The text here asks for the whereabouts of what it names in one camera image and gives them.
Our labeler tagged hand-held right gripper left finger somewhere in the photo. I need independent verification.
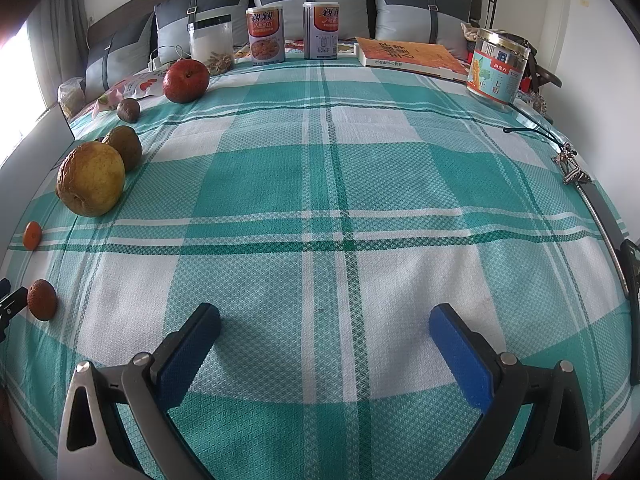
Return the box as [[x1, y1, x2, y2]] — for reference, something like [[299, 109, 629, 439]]
[[57, 302, 223, 480]]

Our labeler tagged white charger with cable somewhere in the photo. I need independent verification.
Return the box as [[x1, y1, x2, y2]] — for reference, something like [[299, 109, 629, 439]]
[[147, 45, 193, 71]]

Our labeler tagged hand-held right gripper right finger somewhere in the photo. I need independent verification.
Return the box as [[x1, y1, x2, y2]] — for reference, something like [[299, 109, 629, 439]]
[[428, 302, 593, 480]]

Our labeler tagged clear plastic bag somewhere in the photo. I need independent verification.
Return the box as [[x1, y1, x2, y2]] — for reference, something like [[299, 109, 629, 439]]
[[57, 76, 87, 121]]

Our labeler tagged orange book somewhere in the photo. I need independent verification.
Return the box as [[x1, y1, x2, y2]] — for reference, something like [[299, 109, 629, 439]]
[[354, 36, 471, 83]]

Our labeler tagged large yellow pear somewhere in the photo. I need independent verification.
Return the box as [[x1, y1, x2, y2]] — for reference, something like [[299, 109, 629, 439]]
[[55, 141, 126, 218]]

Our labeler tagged rough orange tangerine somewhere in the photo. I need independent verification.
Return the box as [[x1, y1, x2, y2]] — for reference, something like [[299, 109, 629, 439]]
[[27, 279, 59, 320]]

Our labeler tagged clear jar with black lid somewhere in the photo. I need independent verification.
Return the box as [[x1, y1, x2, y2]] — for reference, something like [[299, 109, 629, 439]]
[[187, 14, 236, 77]]

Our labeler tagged small dark passion fruit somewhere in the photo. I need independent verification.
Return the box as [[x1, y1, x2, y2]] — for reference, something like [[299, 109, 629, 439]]
[[116, 98, 141, 124]]

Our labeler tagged small smooth tangerine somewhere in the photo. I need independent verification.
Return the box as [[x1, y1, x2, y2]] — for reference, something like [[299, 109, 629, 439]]
[[22, 221, 43, 251]]

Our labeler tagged black cord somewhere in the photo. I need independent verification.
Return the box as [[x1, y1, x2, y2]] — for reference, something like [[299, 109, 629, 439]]
[[502, 126, 571, 153]]

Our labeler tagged grey curtain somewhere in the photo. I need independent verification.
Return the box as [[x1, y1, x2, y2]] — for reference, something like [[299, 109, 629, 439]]
[[27, 0, 96, 111]]

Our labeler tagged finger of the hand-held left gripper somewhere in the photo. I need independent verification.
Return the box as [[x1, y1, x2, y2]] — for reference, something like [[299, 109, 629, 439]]
[[0, 277, 29, 341]]

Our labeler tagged green checkered blanket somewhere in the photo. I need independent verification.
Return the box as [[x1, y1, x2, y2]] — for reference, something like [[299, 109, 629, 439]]
[[0, 57, 638, 480]]

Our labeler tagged pink snack bag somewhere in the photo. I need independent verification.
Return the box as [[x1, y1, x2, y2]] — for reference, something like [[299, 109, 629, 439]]
[[90, 80, 138, 118]]

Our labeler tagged floral printed cloth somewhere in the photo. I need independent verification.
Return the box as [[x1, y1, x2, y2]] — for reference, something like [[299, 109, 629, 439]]
[[234, 40, 361, 63]]

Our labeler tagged white bed side panel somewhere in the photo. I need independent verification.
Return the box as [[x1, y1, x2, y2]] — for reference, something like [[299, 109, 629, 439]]
[[0, 105, 76, 271]]

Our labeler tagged white snack bag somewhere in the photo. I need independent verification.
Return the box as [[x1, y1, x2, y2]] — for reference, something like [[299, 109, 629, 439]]
[[122, 70, 171, 101]]

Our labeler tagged red tomato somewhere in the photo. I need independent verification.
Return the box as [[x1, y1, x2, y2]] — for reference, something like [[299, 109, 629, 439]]
[[162, 58, 211, 104]]

